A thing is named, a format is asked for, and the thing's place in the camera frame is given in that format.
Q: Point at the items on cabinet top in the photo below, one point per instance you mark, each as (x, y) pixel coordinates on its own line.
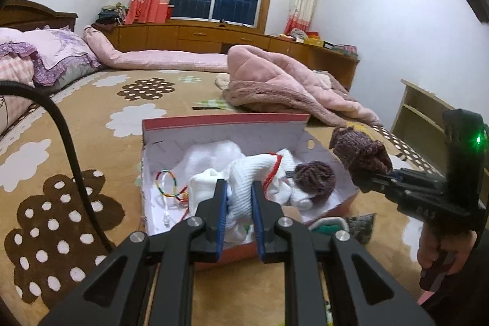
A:
(312, 38)

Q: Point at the wooden shelf unit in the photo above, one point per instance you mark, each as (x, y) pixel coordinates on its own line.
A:
(419, 123)

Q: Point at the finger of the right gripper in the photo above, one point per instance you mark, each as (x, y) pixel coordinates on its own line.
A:
(416, 176)
(384, 183)

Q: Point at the person's right hand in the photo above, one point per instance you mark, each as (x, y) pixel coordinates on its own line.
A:
(441, 255)

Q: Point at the brown wooden headboard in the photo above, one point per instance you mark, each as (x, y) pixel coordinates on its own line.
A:
(25, 15)

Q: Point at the maroon knit sock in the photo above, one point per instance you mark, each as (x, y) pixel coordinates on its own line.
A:
(358, 151)
(315, 178)

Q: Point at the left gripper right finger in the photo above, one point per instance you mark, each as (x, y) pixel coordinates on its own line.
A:
(280, 239)

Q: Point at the red cardboard box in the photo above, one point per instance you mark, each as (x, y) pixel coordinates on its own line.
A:
(166, 140)

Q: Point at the long pink bolster quilt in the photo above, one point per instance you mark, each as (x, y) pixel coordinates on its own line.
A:
(151, 59)

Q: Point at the pile of folded clothes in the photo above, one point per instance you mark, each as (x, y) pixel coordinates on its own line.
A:
(111, 16)

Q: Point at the wooden window cabinet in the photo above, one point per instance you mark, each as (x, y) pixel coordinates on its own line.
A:
(216, 39)

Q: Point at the pink quilted blanket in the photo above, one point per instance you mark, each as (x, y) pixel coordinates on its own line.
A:
(264, 81)

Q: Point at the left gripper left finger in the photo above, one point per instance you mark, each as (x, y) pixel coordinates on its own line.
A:
(198, 239)

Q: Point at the white soft cloth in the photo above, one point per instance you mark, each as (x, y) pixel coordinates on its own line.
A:
(204, 164)

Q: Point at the green white knit sock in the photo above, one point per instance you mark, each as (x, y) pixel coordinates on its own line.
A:
(332, 226)

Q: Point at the pink checkered cartoon pillow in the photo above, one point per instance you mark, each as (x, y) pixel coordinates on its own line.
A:
(16, 66)

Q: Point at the purple ruffled pillow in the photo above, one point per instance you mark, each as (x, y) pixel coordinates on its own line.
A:
(59, 56)

